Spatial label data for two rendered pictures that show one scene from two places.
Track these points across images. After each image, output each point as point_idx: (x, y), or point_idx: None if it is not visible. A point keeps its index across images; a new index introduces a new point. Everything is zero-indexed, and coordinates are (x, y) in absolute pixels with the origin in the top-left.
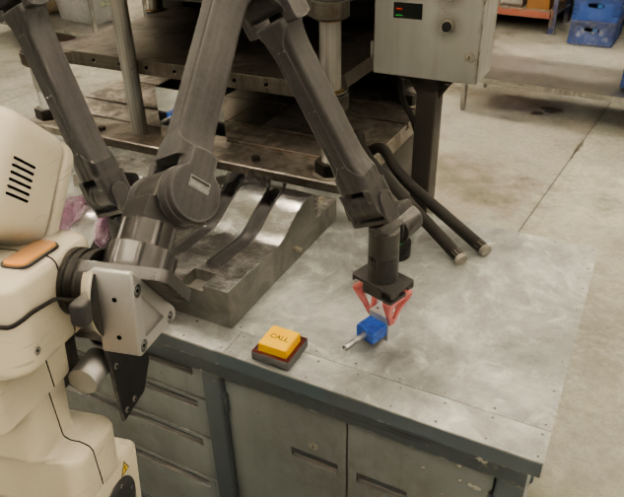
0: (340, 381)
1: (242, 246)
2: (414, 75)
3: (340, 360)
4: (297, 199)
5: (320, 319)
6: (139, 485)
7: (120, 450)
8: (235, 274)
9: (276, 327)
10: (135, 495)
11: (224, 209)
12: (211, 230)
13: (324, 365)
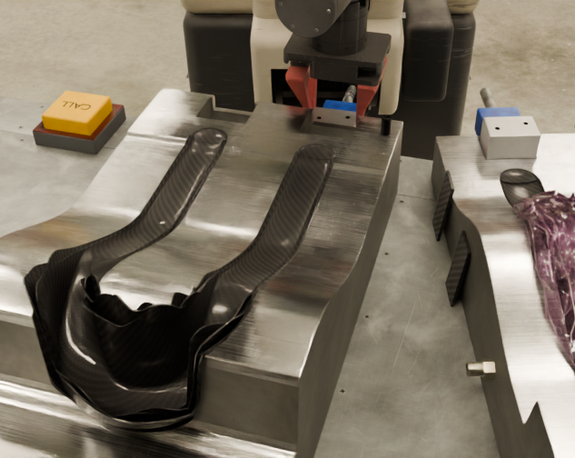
0: None
1: (163, 205)
2: None
3: None
4: None
5: (6, 191)
6: (253, 89)
7: (257, 23)
8: (156, 119)
9: (81, 117)
10: (252, 82)
11: (238, 268)
12: (258, 233)
13: (11, 123)
